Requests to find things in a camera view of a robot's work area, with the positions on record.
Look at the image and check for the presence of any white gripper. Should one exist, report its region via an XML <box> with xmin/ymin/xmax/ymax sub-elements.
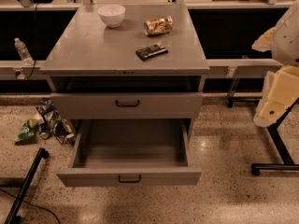
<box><xmin>251</xmin><ymin>27</ymin><xmax>299</xmax><ymax>127</ymax></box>

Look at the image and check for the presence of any green chip bag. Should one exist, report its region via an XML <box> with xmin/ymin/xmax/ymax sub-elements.
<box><xmin>15</xmin><ymin>119</ymin><xmax>38</xmax><ymax>144</ymax></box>

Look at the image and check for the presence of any grey drawer cabinet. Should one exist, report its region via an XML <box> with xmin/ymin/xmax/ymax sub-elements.
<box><xmin>39</xmin><ymin>3</ymin><xmax>211</xmax><ymax>188</ymax></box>

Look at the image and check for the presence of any clear plastic water bottle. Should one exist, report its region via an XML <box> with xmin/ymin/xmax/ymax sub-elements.
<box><xmin>14</xmin><ymin>37</ymin><xmax>34</xmax><ymax>66</ymax></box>

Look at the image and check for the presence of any white ceramic bowl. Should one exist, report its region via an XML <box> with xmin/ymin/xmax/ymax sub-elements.
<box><xmin>97</xmin><ymin>5</ymin><xmax>126</xmax><ymax>28</ymax></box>

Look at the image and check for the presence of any black stand leg left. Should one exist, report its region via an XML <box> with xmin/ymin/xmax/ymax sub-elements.
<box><xmin>0</xmin><ymin>148</ymin><xmax>49</xmax><ymax>224</ymax></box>

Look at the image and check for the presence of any dark snack bar packet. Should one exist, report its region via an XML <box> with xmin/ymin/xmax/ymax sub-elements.
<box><xmin>135</xmin><ymin>44</ymin><xmax>168</xmax><ymax>61</ymax></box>

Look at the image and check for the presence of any blue soda can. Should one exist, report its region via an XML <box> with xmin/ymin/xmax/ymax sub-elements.
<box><xmin>39</xmin><ymin>122</ymin><xmax>50</xmax><ymax>139</ymax></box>

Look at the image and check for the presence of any black stand base right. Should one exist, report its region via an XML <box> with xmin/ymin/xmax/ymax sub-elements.
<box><xmin>251</xmin><ymin>100</ymin><xmax>299</xmax><ymax>175</ymax></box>

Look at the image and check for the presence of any open grey middle drawer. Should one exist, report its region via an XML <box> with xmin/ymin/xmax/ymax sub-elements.
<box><xmin>57</xmin><ymin>119</ymin><xmax>201</xmax><ymax>187</ymax></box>

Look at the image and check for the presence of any black floor cable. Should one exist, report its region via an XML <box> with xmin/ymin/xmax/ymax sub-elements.
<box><xmin>0</xmin><ymin>188</ymin><xmax>62</xmax><ymax>224</ymax></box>

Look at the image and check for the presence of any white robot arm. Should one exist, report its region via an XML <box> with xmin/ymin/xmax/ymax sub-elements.
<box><xmin>252</xmin><ymin>0</ymin><xmax>299</xmax><ymax>127</ymax></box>

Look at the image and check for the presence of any closed grey upper drawer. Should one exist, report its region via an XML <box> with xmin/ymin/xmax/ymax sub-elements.
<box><xmin>51</xmin><ymin>92</ymin><xmax>203</xmax><ymax>119</ymax></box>

